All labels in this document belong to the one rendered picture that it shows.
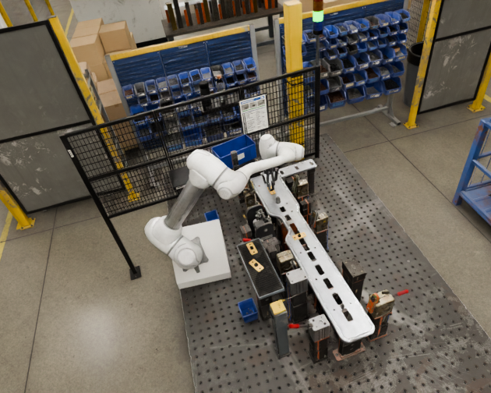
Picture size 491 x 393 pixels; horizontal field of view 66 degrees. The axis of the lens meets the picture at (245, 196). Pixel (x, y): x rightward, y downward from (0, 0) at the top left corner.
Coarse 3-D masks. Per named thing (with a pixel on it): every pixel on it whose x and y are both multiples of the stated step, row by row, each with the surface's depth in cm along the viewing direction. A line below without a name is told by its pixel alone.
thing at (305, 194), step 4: (300, 180) 266; (304, 180) 265; (300, 184) 264; (304, 184) 263; (308, 184) 264; (300, 188) 264; (304, 188) 265; (308, 188) 267; (296, 192) 267; (300, 192) 266; (304, 192) 268; (308, 192) 269; (296, 196) 271; (300, 196) 270; (304, 196) 270; (308, 196) 275; (300, 200) 272
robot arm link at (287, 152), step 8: (280, 144) 236; (288, 144) 233; (296, 144) 234; (280, 152) 232; (288, 152) 229; (296, 152) 231; (264, 160) 220; (272, 160) 221; (280, 160) 223; (288, 160) 230; (296, 160) 235; (240, 168) 208; (248, 168) 210; (256, 168) 215; (264, 168) 219; (248, 176) 206
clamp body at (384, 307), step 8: (384, 296) 191; (392, 296) 190; (376, 304) 188; (384, 304) 188; (392, 304) 191; (368, 312) 202; (376, 312) 191; (384, 312) 194; (392, 312) 196; (376, 320) 198; (384, 320) 206; (376, 328) 203; (384, 328) 207; (368, 336) 212; (376, 336) 210; (384, 336) 212
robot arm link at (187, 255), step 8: (184, 240) 229; (176, 248) 226; (184, 248) 223; (192, 248) 225; (168, 256) 231; (176, 256) 223; (184, 256) 222; (192, 256) 223; (200, 256) 230; (184, 264) 222; (192, 264) 224
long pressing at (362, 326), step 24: (264, 192) 268; (288, 192) 265; (288, 240) 233; (312, 240) 231; (312, 264) 218; (312, 288) 206; (336, 288) 204; (336, 312) 194; (360, 312) 193; (360, 336) 184
